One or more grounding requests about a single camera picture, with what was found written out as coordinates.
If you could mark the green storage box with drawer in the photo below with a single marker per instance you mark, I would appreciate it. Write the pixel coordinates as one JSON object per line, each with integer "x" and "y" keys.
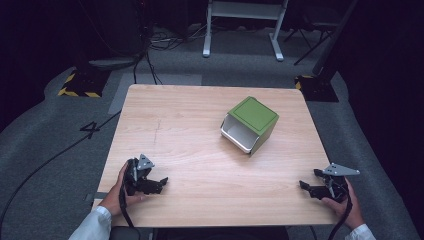
{"x": 250, "y": 125}

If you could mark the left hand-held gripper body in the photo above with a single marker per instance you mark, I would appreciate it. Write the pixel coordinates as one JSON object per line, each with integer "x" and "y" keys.
{"x": 138, "y": 178}

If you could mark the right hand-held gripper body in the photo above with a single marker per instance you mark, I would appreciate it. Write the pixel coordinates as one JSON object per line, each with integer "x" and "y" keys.
{"x": 331, "y": 185}

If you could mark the grey slanted pole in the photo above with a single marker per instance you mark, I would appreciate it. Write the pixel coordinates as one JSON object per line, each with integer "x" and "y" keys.
{"x": 333, "y": 36}

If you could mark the white metal stand frame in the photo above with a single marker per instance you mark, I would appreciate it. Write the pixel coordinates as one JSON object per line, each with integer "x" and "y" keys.
{"x": 245, "y": 26}

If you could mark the person's right hand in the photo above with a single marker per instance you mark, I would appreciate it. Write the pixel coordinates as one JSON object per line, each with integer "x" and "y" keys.
{"x": 346, "y": 208}

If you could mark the black base with yellow stripes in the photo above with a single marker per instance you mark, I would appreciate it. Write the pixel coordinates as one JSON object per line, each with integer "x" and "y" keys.
{"x": 315, "y": 87}
{"x": 83, "y": 83}

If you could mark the person's left hand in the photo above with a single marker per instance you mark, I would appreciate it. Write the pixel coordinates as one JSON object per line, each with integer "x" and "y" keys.
{"x": 119, "y": 195}

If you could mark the black tripod stand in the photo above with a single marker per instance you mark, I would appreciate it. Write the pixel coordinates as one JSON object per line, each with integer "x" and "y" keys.
{"x": 310, "y": 40}

